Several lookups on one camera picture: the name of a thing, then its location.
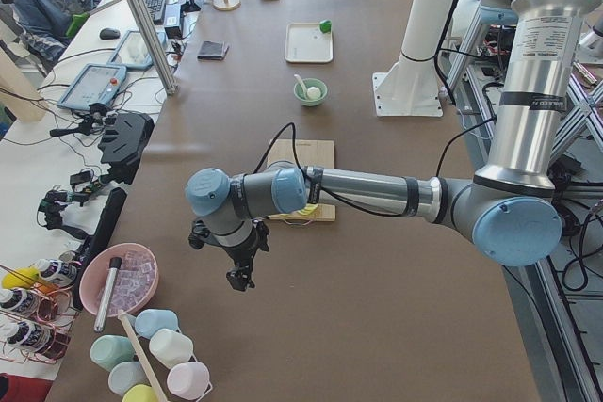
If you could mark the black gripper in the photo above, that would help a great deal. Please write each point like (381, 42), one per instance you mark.
(241, 253)

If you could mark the white ceramic soup spoon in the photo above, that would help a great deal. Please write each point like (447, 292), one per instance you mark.
(301, 83)

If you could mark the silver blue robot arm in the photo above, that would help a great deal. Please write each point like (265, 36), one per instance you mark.
(505, 209)

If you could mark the pink mixing bowl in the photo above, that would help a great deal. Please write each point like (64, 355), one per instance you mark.
(136, 282)

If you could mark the mint green bowl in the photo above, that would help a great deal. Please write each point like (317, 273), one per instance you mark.
(310, 82)

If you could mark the green pepper toy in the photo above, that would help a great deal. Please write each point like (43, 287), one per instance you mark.
(325, 26)

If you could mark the white dish rack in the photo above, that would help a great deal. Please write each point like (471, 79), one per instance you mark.
(162, 371)

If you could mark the cream rabbit print tray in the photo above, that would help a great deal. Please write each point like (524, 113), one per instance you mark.
(306, 43)

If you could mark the white cup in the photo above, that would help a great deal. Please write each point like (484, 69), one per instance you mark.
(171, 347)

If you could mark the light blue cup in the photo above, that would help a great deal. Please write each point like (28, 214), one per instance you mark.
(150, 321)

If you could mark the pink cup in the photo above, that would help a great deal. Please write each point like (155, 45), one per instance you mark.
(189, 380)

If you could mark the wooden rolling stick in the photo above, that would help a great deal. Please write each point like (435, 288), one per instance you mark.
(140, 353)

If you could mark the steel muddler stick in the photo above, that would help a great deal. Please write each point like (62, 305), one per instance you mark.
(115, 264)

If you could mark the grey folded cloth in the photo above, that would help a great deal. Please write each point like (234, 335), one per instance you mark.
(213, 50)

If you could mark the wooden cutting board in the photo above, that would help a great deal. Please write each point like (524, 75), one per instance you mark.
(310, 152)

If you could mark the black bar device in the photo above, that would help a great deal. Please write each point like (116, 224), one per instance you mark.
(98, 241)

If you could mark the yellow cup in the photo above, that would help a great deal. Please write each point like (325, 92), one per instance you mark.
(140, 393)

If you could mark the pale blue cup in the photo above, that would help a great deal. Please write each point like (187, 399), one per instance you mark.
(125, 376)

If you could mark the mint green cup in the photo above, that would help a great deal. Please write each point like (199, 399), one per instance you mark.
(108, 351)

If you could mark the upper teach pendant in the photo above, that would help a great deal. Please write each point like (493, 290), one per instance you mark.
(132, 53)

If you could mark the teach pendant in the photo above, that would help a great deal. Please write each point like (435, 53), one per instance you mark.
(132, 53)
(95, 84)

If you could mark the black computer mouse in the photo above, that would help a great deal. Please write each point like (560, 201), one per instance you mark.
(109, 34)

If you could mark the yellow lemon toys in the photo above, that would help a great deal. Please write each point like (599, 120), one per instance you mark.
(25, 278)

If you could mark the lower teach pendant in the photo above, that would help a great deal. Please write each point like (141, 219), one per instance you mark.
(95, 84)

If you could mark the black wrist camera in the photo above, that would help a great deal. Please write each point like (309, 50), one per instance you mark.
(200, 235)

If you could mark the aluminium frame post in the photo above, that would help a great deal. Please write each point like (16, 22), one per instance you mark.
(147, 31)

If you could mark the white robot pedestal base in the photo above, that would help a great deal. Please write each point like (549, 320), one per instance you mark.
(411, 87)

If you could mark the copper wire bottle rack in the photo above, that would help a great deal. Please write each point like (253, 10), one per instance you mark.
(36, 322)

